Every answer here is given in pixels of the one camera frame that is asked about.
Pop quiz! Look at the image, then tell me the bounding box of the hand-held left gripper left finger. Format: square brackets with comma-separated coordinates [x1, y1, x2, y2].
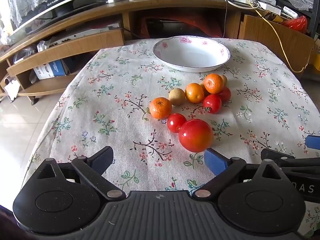
[32, 146, 126, 201]

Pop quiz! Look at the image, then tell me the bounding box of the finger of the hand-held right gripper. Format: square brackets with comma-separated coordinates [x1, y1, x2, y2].
[305, 134, 320, 150]
[260, 148, 320, 172]

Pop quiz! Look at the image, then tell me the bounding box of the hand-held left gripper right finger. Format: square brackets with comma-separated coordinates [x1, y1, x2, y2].
[192, 148, 290, 200]

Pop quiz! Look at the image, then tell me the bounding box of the large red tomato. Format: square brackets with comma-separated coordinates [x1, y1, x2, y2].
[178, 119, 214, 153]

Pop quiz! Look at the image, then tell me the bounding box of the small red tomato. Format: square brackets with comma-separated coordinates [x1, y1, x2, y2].
[219, 87, 232, 103]
[167, 113, 187, 133]
[203, 94, 222, 114]

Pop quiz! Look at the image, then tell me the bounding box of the orange tangerine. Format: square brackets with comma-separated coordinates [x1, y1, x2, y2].
[150, 97, 172, 120]
[204, 73, 224, 94]
[185, 83, 205, 104]

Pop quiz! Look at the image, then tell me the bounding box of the white floral plate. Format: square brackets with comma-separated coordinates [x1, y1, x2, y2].
[152, 36, 231, 73]

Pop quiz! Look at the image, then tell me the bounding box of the floral tablecloth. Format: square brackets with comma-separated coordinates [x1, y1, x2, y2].
[24, 37, 320, 239]

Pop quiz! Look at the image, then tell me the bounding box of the yellow package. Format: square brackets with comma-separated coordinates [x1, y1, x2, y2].
[311, 52, 320, 70]

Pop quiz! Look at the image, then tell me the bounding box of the blue white cardboard box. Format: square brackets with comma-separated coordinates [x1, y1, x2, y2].
[34, 60, 69, 80]

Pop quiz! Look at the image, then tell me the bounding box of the small red bag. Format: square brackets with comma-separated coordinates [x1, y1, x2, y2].
[281, 15, 308, 33]

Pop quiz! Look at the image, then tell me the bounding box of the silver set-top box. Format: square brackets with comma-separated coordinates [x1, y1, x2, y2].
[47, 22, 123, 47]

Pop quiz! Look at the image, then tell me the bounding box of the black metal rack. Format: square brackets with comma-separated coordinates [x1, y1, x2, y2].
[276, 0, 320, 38]

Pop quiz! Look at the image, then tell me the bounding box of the white labelled device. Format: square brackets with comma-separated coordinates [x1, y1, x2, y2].
[282, 6, 299, 18]

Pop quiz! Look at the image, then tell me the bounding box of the clear plastic container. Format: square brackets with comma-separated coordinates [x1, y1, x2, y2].
[12, 46, 38, 64]

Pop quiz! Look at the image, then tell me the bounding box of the red plastic bag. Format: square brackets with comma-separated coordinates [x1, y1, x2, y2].
[140, 14, 223, 39]

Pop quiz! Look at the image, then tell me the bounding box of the wooden TV stand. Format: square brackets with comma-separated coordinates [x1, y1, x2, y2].
[0, 0, 316, 103]

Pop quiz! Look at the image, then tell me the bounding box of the yellow cable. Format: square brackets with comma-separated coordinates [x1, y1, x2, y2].
[175, 0, 309, 73]

